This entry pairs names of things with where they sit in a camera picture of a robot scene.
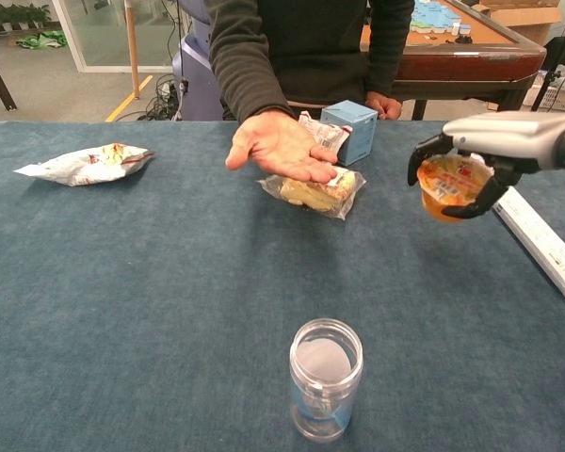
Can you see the person's right hand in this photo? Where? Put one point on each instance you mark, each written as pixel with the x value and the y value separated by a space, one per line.
pixel 278 146

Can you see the person's left hand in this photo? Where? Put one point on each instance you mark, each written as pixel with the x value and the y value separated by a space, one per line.
pixel 386 106

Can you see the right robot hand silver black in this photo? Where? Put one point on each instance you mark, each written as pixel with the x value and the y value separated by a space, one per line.
pixel 504 136

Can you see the round yellow snack cup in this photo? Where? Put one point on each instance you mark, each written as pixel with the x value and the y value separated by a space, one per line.
pixel 447 183

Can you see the person's left forearm dark sleeve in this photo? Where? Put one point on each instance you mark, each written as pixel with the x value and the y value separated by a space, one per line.
pixel 388 47

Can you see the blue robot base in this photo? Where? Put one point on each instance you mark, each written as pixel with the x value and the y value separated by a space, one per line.
pixel 195 80

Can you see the person's right forearm dark sleeve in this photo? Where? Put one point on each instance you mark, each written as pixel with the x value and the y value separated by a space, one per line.
pixel 245 61

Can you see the light blue carton box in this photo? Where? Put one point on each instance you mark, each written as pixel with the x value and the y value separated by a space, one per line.
pixel 358 129

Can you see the red white snack packet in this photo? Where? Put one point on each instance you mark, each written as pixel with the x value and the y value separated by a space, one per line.
pixel 327 134

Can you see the clear bag with bread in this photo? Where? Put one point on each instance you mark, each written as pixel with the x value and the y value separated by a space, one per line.
pixel 311 195

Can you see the brown wooden table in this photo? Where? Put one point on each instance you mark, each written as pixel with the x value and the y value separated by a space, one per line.
pixel 466 66

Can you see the black tripod stand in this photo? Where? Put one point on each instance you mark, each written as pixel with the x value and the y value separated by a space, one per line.
pixel 555 66

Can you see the person torso dark sweater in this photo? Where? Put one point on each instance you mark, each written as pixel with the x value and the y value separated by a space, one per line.
pixel 320 47

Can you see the blue white packets pile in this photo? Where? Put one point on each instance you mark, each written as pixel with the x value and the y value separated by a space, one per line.
pixel 435 19

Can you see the long white box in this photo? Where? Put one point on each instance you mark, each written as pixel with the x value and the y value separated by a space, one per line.
pixel 541 240

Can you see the cardboard box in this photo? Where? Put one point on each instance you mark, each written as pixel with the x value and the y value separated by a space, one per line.
pixel 522 11

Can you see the wooden pole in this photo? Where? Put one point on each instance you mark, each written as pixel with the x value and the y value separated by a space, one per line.
pixel 132 52

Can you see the blue table mat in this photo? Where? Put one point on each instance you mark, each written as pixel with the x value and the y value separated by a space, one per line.
pixel 146 282

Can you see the white printed snack bag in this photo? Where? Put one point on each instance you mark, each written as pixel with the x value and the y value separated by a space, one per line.
pixel 80 167

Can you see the clear plastic jar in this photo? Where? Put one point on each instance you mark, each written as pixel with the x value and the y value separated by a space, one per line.
pixel 325 381

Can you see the green cloth pile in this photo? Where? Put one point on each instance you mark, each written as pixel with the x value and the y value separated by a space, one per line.
pixel 42 40

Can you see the row of potted plants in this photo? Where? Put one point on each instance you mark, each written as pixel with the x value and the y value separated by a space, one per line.
pixel 14 16

